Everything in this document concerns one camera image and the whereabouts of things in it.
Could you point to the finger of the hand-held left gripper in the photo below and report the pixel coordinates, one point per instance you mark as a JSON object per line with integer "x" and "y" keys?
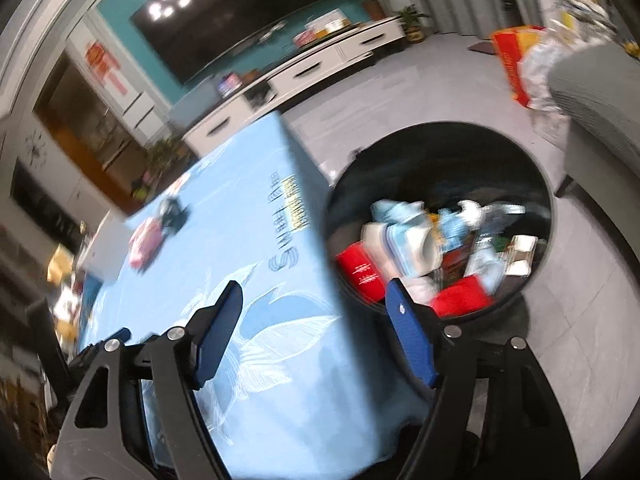
{"x": 119, "y": 334}

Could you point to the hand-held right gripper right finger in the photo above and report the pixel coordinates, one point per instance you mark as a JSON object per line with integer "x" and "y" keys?
{"x": 410, "y": 340}

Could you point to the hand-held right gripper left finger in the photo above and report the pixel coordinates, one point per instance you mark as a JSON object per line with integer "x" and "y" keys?
{"x": 217, "y": 335}

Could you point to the black trash bin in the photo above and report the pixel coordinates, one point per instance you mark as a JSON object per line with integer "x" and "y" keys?
{"x": 425, "y": 160}

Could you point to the white cardboard box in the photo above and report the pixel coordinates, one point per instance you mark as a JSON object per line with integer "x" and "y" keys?
{"x": 105, "y": 252}

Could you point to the yellow cloth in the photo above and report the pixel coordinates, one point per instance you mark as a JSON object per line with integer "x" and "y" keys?
{"x": 60, "y": 265}

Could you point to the pink wet wipes packet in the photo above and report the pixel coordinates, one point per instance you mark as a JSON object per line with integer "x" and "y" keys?
{"x": 145, "y": 242}

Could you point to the white blue striped packet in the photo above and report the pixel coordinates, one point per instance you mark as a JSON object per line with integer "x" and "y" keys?
{"x": 400, "y": 245}

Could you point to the black crumpled bag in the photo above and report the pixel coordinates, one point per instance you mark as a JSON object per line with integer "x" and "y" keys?
{"x": 171, "y": 212}

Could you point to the blue floral tablecloth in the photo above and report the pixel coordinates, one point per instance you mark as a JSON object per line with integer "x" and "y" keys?
{"x": 250, "y": 200}

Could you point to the small white carton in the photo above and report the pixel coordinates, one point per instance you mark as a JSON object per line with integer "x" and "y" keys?
{"x": 521, "y": 255}

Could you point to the bushy potted plant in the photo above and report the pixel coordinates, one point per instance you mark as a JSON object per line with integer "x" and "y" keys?
{"x": 165, "y": 157}

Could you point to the grey storage tank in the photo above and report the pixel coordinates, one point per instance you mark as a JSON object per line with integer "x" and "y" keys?
{"x": 195, "y": 102}

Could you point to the small printed code stand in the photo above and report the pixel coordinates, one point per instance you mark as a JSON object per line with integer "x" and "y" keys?
{"x": 229, "y": 85}

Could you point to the white TV cabinet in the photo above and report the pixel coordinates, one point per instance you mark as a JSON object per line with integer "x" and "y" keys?
{"x": 310, "y": 67}

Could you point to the grey sofa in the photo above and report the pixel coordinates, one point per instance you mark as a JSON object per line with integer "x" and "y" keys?
{"x": 600, "y": 110}

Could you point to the yellow red shopping bag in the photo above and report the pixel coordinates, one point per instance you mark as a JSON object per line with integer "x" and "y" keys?
{"x": 515, "y": 60}

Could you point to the dark floor mat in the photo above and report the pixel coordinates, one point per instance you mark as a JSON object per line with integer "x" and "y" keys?
{"x": 481, "y": 47}

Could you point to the large flat television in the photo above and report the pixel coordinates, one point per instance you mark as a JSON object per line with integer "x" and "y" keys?
{"x": 235, "y": 25}

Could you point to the small potted plant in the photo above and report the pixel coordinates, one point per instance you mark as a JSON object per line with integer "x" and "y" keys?
{"x": 412, "y": 25}

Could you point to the white flat box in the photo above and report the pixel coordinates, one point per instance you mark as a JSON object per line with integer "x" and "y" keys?
{"x": 327, "y": 21}

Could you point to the large white plastic sack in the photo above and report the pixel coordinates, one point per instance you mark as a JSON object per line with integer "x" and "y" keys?
{"x": 575, "y": 15}

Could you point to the black wall clock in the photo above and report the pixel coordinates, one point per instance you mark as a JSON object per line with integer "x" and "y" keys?
{"x": 36, "y": 147}

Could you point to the red knot wall decoration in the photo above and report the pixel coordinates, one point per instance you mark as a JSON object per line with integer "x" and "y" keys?
{"x": 102, "y": 65}

